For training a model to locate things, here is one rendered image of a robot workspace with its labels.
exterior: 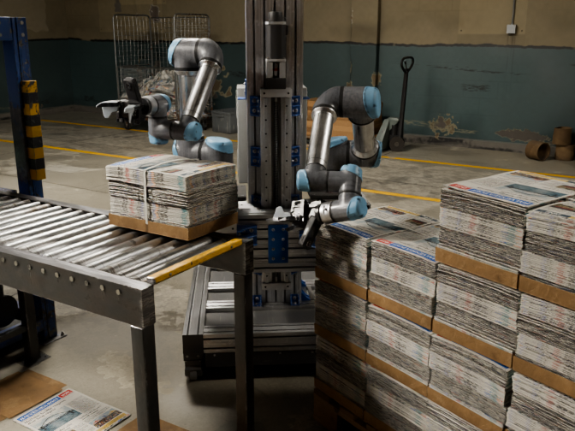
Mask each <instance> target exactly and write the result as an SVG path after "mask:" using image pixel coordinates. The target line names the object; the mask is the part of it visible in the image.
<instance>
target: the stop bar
mask: <svg viewBox="0 0 575 431"><path fill-rule="evenodd" d="M240 245H242V239H237V238H235V239H232V240H230V241H228V242H226V243H224V244H221V245H219V246H216V247H214V248H212V249H210V250H208V251H205V252H202V253H200V254H198V255H197V256H194V257H191V258H188V259H187V260H185V261H182V262H180V263H177V264H175V265H173V266H171V267H168V268H166V269H163V270H161V271H159V272H157V273H155V274H153V275H149V276H147V282H148V283H150V284H153V285H155V284H157V283H158V282H160V281H162V280H166V279H168V278H169V277H171V276H174V275H177V274H179V273H180V272H183V271H185V270H187V269H189V268H192V267H194V266H196V265H198V264H200V263H203V262H205V261H207V260H209V259H212V258H213V257H216V256H218V255H221V254H223V253H224V252H226V251H230V250H232V249H234V248H235V247H237V246H240Z"/></svg>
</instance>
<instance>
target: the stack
mask: <svg viewBox="0 0 575 431"><path fill-rule="evenodd" d="M440 221H441V220H438V219H436V218H433V217H430V216H426V215H421V214H419V213H415V212H412V211H409V210H403V209H401V208H397V207H394V206H389V205H388V206H382V207H377V208H373V209H369V210H367V214H366V216H365V217H364V218H361V219H357V220H355V221H342V222H337V223H331V224H322V225H321V227H320V229H319V231H318V233H317V236H316V241H315V243H316V244H315V246H316V247H315V249H316V265H317V267H318V268H320V269H323V270H325V271H327V272H330V273H331V274H333V275H337V276H339V277H341V278H343V279H345V280H348V281H351V282H352V283H354V284H356V285H358V286H361V287H363V288H365V289H366V293H367V289H368V288H370V291H373V292H375V293H378V294H380V295H382V296H384V297H386V298H389V299H392V300H394V301H395V302H397V303H400V304H403V305H405V306H406V307H409V308H411V309H413V310H415V311H418V312H420V313H422V314H424V315H426V316H429V317H433V316H434V317H435V318H434V319H435V320H436V321H439V322H441V323H443V324H446V325H448V326H449V327H451V328H455V329H457V330H459V331H460V332H462V333H465V334H468V335H470V336H472V337H474V338H476V339H480V340H481V341H483V342H485V343H488V344H490V345H493V346H495V347H497V348H499V349H502V350H503V351H507V352H509V353H511V354H512V356H513V354H514V353H515V357H519V358H521V359H523V360H525V361H527V362H529V363H533V364H535V365H536V366H539V367H541V368H543V369H546V370H548V371H550V372H553V373H555V374H557V375H560V376H562V377H564V378H566V379H568V380H570V381H573V382H575V310H571V309H568V308H566V307H564V306H561V305H558V304H555V303H552V302H549V301H547V300H545V299H542V298H538V297H536V296H533V295H530V294H528V293H525V292H521V291H519V289H514V288H511V287H509V286H505V285H502V284H500V283H497V282H494V281H492V280H488V279H485V278H483V277H481V276H478V275H474V274H471V273H469V272H466V271H464V270H461V269H457V268H455V267H452V266H449V265H446V264H445V263H440V262H437V261H435V256H436V246H438V244H439V243H440V241H439V232H440V225H439V224H440ZM314 284H315V285H314V286H315V292H314V293H315V294H314V295H315V296H316V297H315V300H314V302H315V311H316V312H315V321H316V324H317V325H319V326H321V327H323V328H325V329H327V330H329V331H330V332H332V333H334V334H337V335H338V336H340V337H342V338H343V339H346V340H348V341H349V342H351V343H353V344H355V345H356V346H358V347H360V348H362V349H364V350H368V351H367V352H368V353H370V354H371V355H372V356H374V357H377V358H379V359H381V360H382V361H384V362H385V363H388V364H390V365H391V366H393V367H395V368H397V369H398V370H400V371H402V372H404V373H405V374H407V375H410V376H411V377H412V378H414V379H416V380H417V381H420V382H422V383H423V384H425V385H426V386H428V385H429V387H430V388H432V389H434V390H436V391H437V392H439V393H441V394H443V395H444V396H446V397H448V398H450V399H452V400H453V401H455V402H457V403H459V404H461V405H463V406H464V407H466V408H467V409H469V410H472V411H473V412H475V413H477V414H478V415H479V416H482V417H484V418H485V419H487V420H489V421H491V422H492V423H494V424H495V425H497V426H499V427H501V428H502V431H503V428H505V427H507V430H509V431H575V398H572V397H570V396H568V395H566V394H564V393H562V392H559V391H557V390H555V389H553V388H552V387H548V386H546V385H544V384H542V383H541V382H539V381H535V380H533V379H531V378H530V377H528V376H526V375H522V374H520V373H519V372H517V371H515V370H513V368H509V367H507V366H506V365H503V364H501V363H498V362H496V361H495V360H492V359H490V358H488V357H485V356H484V355H481V354H479V353H477V352H475V351H473V350H470V349H468V348H466V347H464V346H462V345H459V344H457V343H455V342H453V341H452V340H450V339H446V338H444V337H442V336H441V335H439V334H435V333H433V332H432V330H429V329H428V328H424V327H422V326H420V325H418V324H417V323H415V322H411V321H409V320H407V319H406V318H404V317H401V316H398V315H396V314H395V313H393V312H391V311H388V310H385V309H384V308H382V307H380V306H377V305H375V304H373V303H371V302H369V301H368V300H367V301H366V300H364V299H362V298H359V297H357V296H355V295H353V294H351V293H350V292H346V291H344V290H342V289H340V288H339V287H337V286H333V285H331V284H329V283H328V282H326V281H324V280H321V279H316V280H315V281H314ZM316 342H317V343H316V344H317V346H316V347H315V348H316V350H315V353H316V361H317V363H316V371H317V372H316V378H318V379H319V380H320V381H322V382H323V383H325V384H326V385H328V386H329V387H331V388H333V389H334V390H336V391H337V392H338V393H340V394H341V395H343V396H344V397H345V398H347V399H349V400H350V401H352V402H353V403H354V404H356V405H357V406H358V407H360V408H361V409H365V411H367V412H368V413H370V414H371V415H373V416H374V417H376V418H377V419H379V420H380V421H382V422H384V423H385V424H387V425H388V426H390V427H391V428H393V429H394V430H396V431H483V430H482V429H480V428H477V427H476V426H474V425H472V424H471V423H469V422H467V421H466V420H464V419H462V418H461V417H459V416H456V415H455V414H454V413H452V412H451V411H449V410H446V409H445V408H443V407H441V406H440V405H438V404H437V403H435V402H433V401H431V400H430V399H427V398H426V397H425V396H423V395H421V394H420V393H417V392H416V391H414V390H412V389H411V388H410V387H407V386H405V385H404V384H402V383H400V382H398V381H397V380H395V379H394V378H392V377H390V376H388V375H386V374H384V373H383V372H382V371H380V370H378V369H376V368H374V367H372V366H371V365H369V364H368V363H366V362H365V361H364V360H362V359H360V358H358V357H356V356H354V355H353V354H351V353H350V352H348V351H345V350H344V349H342V348H340V347H339V346H337V345H335V344H333V343H331V342H330V341H328V340H326V339H324V338H323V337H321V336H319V335H317V338H316ZM342 418H344V419H345V420H346V421H348V422H350V423H351V424H352V425H353V426H354V427H356V428H358V429H359V430H360V431H379V430H377V429H376V428H374V427H372V426H371V425H370V424H369V423H367V422H365V421H364V419H361V418H360V417H358V416H356V415H355V414H354V413H352V412H351V411H350V410H348V409H347V408H346V407H344V406H343V405H341V404H337V403H336V402H335V400H334V399H332V398H331V397H330V396H328V395H327V394H326V393H324V392H322V391H321V390H319V389H318V388H316V387H314V414H313V419H315V420H316V421H317V422H319V423H320V424H322V425H323V426H324V427H326V429H328V430H329V431H345V430H343V429H342V428H341V425H342Z"/></svg>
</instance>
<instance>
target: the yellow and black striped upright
mask: <svg viewBox="0 0 575 431"><path fill-rule="evenodd" d="M21 93H22V102H23V109H24V118H25V126H26V135H27V150H28V159H29V167H30V175H31V180H43V179H46V176H45V165H44V148H43V140H42V131H41V122H40V113H39V97H38V90H37V81H36V80H24V81H21Z"/></svg>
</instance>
